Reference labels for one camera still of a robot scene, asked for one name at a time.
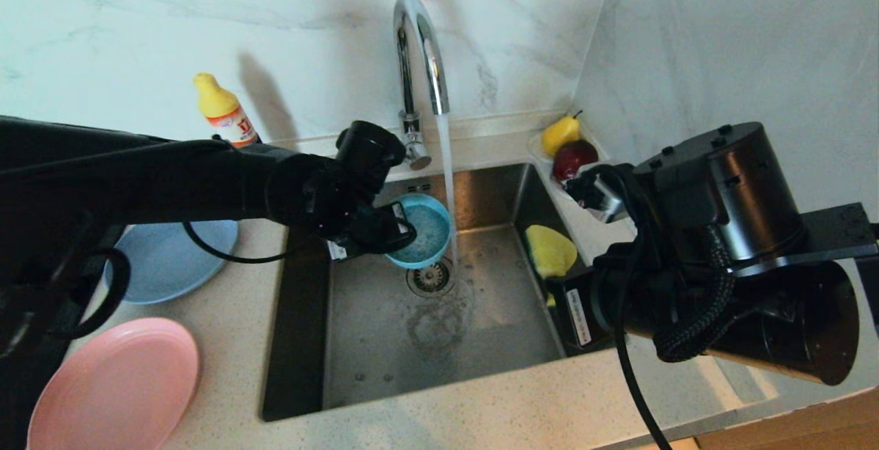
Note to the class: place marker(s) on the small white dish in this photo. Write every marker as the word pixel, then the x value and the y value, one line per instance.
pixel 534 148

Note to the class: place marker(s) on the metal sink drain strainer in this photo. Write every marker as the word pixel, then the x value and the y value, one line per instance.
pixel 432 279

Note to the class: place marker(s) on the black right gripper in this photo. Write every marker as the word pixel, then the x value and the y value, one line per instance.
pixel 604 285

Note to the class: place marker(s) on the dark red apple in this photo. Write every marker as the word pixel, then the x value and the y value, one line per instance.
pixel 570 158

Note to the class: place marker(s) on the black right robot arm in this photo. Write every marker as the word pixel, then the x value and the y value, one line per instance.
pixel 741 216

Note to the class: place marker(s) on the teal ceramic bowl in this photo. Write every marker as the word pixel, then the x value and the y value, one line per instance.
pixel 429 237

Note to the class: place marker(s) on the yellow fish-shaped sponge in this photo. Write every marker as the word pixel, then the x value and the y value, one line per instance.
pixel 549 251

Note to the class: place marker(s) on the chrome faucet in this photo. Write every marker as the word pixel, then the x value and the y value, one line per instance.
pixel 412 58

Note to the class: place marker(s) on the stainless steel sink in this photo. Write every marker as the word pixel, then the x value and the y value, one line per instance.
pixel 446 347

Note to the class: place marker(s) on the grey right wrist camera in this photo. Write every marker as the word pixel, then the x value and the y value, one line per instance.
pixel 604 199

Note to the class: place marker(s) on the running water stream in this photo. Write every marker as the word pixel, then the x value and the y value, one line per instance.
pixel 445 161

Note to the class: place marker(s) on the wooden cabinet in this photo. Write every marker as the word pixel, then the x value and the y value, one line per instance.
pixel 810 429

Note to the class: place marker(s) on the yellow orange dish soap bottle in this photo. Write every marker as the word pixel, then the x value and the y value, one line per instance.
pixel 220 106

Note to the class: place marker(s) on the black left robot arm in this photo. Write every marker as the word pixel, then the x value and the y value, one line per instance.
pixel 137 182

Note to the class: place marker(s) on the blue plastic plate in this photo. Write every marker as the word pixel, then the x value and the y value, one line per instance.
pixel 172 264

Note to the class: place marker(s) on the yellow pear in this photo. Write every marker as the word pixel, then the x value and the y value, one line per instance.
pixel 557 134

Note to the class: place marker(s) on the pink plastic plate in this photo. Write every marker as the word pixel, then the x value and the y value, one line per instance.
pixel 117 388

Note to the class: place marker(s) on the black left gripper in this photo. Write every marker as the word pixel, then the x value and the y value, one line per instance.
pixel 371 230

